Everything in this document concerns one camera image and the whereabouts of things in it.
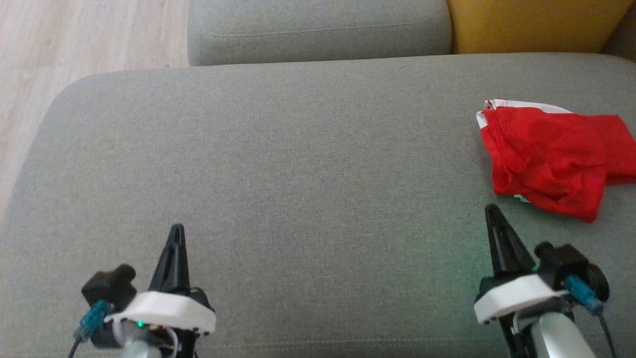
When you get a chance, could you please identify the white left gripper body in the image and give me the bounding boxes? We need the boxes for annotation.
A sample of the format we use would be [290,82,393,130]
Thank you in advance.
[104,287,217,335]

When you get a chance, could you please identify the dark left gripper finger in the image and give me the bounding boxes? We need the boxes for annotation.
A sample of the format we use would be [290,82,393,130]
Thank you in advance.
[174,224,192,294]
[149,225,176,294]

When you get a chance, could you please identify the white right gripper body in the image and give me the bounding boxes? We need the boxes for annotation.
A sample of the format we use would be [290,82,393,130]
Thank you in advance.
[473,273,569,325]

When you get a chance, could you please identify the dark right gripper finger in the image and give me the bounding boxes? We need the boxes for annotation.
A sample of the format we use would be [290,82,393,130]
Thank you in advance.
[484,204,513,278]
[497,213,537,275]

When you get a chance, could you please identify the red mesh shorts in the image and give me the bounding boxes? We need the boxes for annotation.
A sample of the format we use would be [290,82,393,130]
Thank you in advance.
[476,98,624,223]

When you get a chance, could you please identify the grey sofa seat cushion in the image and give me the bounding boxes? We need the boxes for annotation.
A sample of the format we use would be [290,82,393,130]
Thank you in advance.
[0,53,636,358]

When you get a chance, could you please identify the yellow sofa cushion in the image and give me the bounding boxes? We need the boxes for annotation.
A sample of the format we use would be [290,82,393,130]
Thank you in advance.
[446,0,634,54]

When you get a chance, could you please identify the grey sofa back cushion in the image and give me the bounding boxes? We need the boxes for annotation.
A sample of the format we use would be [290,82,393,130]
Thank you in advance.
[187,0,453,67]

